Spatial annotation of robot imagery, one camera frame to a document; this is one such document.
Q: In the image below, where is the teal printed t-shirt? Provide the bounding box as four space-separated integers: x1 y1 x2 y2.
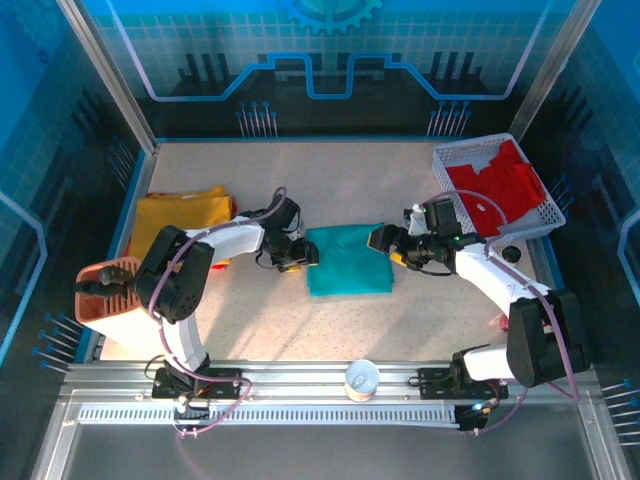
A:
304 222 396 299

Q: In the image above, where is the white slotted cable duct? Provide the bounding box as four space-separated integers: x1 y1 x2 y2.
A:
78 403 462 427

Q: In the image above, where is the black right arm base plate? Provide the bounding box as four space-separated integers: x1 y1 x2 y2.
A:
417 367 509 401

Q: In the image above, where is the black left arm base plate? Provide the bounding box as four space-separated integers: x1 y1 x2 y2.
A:
151 367 244 402

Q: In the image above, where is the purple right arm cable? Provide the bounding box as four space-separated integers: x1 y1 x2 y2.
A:
433 188 582 437

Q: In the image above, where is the red t-shirt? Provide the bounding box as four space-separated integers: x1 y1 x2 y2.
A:
444 140 548 237

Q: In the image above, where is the white plastic basket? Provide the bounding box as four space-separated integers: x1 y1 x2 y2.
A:
431 132 568 247

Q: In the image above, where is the tin can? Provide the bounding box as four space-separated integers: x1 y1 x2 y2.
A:
343 358 381 404

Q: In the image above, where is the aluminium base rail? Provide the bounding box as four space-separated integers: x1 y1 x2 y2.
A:
62 359 599 402

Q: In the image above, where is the orange and cream utensil holder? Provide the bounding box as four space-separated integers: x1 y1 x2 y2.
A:
74 256 174 352

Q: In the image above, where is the aluminium frame post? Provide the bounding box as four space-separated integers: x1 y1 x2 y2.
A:
507 0 601 144
57 0 161 154

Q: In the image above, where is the black utensil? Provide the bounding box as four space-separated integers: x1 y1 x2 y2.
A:
74 266 134 301

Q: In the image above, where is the orange folded t-shirt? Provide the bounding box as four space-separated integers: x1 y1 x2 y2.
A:
125 191 237 272

